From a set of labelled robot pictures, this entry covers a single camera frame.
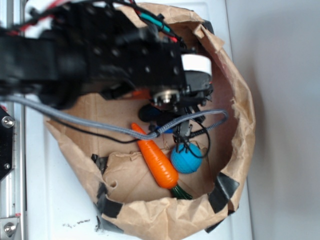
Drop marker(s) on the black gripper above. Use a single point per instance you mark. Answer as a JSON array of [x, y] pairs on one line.
[[197, 90]]

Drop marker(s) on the dark green plastic pickle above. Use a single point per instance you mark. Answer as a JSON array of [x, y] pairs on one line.
[[149, 113]]

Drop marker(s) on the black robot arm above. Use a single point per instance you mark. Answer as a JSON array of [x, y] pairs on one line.
[[78, 48]]

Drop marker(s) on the blue golf ball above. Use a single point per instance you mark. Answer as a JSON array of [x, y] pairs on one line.
[[186, 159]]

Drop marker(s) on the orange plastic carrot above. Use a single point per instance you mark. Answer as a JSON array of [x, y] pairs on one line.
[[161, 168]]

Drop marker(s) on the brown paper bag bin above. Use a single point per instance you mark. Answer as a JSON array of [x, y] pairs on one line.
[[126, 197]]

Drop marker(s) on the white plastic tray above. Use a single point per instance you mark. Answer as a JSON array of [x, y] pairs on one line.
[[58, 207]]

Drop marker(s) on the black metal bracket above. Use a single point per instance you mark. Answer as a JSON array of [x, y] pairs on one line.
[[7, 124]]

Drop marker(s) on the aluminium frame rail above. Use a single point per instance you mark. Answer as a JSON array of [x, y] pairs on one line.
[[13, 200]]

